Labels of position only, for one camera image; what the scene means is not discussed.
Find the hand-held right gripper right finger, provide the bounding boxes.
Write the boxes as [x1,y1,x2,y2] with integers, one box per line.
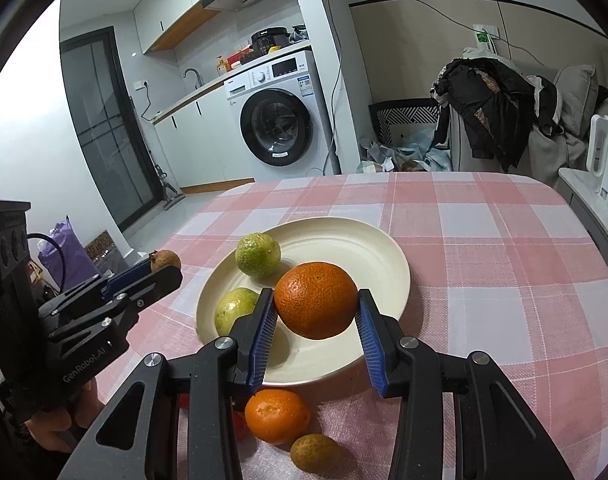
[355,288,576,480]

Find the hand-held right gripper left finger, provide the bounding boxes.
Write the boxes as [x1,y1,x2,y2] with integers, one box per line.
[58,287,277,480]

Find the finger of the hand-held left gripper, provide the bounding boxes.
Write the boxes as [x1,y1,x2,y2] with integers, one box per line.
[38,261,153,322]
[46,266,183,347]

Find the brown longan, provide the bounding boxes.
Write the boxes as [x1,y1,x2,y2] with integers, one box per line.
[290,433,343,474]
[150,249,183,274]

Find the yellow-green lemon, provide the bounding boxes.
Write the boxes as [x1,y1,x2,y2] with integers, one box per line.
[215,287,263,337]

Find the orange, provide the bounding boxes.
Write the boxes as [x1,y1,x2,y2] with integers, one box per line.
[244,388,311,445]
[274,261,359,340]

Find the cream round plate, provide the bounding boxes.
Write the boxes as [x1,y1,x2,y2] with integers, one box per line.
[196,217,411,387]

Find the person's left hand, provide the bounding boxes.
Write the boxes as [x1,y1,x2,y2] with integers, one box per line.
[24,377,103,454]

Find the patterned cardboard box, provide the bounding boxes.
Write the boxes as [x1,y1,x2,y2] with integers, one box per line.
[84,230,135,274]

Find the purple bag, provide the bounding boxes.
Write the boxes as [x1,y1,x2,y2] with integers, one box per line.
[38,216,102,292]

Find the wrinkly green citrus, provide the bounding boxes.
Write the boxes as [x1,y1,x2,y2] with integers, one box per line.
[235,232,281,280]

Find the stick vacuum cleaner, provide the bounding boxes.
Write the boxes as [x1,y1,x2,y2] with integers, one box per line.
[156,164,186,211]

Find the pink checked tablecloth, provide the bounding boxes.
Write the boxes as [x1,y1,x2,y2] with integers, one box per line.
[84,170,608,480]

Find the dark glass door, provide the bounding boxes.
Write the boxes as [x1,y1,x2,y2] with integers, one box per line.
[60,27,165,234]

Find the white base cabinet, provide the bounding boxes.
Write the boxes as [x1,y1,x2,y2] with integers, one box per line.
[153,87,257,189]

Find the pile of plastic bags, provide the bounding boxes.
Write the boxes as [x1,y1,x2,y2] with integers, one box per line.
[359,127,455,174]

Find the white washing machine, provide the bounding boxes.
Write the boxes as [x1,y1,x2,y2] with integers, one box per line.
[224,50,337,181]

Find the black patterned basket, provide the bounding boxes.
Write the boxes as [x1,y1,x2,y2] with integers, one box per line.
[368,99,453,149]

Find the grey sofa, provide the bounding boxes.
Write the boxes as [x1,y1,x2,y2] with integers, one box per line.
[449,60,608,197]

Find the white marble side table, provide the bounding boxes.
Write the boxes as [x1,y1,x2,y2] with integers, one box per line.
[558,167,608,263]

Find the dark jacket pile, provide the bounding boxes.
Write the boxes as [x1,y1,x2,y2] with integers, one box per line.
[430,57,565,174]

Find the black pressure cooker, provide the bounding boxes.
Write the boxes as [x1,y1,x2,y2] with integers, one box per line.
[251,27,290,56]

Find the white electric kettle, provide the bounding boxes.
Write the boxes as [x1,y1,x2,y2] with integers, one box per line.
[586,114,608,196]

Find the grey pillow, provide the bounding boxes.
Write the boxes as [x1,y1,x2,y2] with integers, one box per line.
[554,64,599,137]

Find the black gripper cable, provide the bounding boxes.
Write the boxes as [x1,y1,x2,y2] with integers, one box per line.
[26,232,67,295]

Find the white wall cabinets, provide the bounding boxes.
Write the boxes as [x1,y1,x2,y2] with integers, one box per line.
[132,0,235,54]

